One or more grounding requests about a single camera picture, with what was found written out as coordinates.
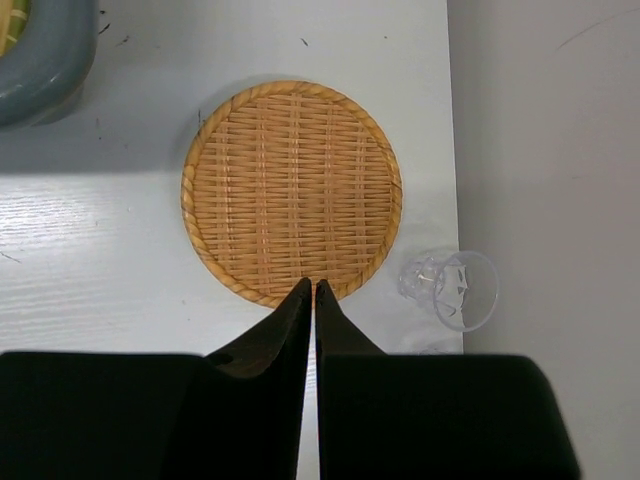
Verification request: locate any round orange woven tray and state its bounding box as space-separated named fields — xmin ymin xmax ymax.
xmin=181 ymin=80 xmax=403 ymax=307

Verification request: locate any clear plastic cup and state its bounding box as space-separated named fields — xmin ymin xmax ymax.
xmin=398 ymin=249 xmax=501 ymax=333

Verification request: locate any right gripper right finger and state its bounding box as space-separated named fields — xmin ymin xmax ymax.
xmin=315 ymin=281 xmax=581 ymax=479

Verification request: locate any grey plastic bin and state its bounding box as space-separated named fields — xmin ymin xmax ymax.
xmin=1 ymin=1 xmax=100 ymax=130

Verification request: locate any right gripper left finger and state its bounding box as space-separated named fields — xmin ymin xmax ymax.
xmin=1 ymin=279 xmax=311 ymax=479

